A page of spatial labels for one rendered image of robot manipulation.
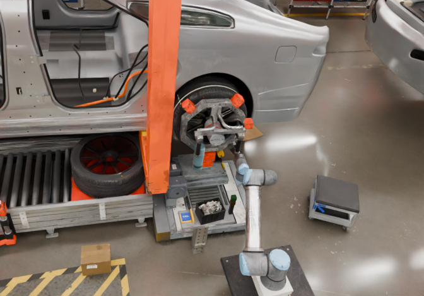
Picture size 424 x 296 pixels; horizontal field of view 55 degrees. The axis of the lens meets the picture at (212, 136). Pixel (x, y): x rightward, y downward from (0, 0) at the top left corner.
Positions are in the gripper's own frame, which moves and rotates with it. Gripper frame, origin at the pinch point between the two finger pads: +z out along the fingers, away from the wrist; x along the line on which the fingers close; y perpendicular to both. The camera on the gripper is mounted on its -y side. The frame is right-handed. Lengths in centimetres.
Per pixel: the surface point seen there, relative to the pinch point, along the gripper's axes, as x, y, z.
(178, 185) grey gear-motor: -53, -20, -26
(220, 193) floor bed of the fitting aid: -44, 36, -13
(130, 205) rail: -89, -43, -36
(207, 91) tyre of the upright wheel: 18, -57, 3
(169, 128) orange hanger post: -7, -87, -44
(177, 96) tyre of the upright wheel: -7, -62, 17
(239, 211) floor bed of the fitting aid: -35, 44, -37
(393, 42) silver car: 181, 115, 92
